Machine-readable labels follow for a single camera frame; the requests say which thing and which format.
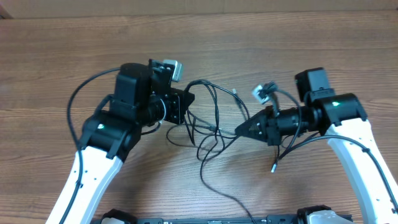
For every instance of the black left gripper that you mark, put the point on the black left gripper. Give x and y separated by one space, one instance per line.
178 102

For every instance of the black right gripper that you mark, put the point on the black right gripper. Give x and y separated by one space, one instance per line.
267 121

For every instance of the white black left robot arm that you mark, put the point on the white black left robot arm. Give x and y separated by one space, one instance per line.
142 96

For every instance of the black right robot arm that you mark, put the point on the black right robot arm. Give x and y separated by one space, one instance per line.
343 122

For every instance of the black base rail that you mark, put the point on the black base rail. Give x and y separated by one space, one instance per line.
314 214

